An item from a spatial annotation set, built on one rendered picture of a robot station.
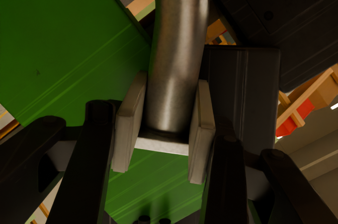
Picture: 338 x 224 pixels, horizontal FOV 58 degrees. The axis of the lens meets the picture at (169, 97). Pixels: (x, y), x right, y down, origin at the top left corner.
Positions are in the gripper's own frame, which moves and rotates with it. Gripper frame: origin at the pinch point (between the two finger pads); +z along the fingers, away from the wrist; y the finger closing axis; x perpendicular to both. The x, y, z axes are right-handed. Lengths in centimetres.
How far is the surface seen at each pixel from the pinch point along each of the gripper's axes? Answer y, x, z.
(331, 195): 348, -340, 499
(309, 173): 344, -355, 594
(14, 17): -10.7, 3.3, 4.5
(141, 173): -1.2, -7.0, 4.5
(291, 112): 136, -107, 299
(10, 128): -18.4, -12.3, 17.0
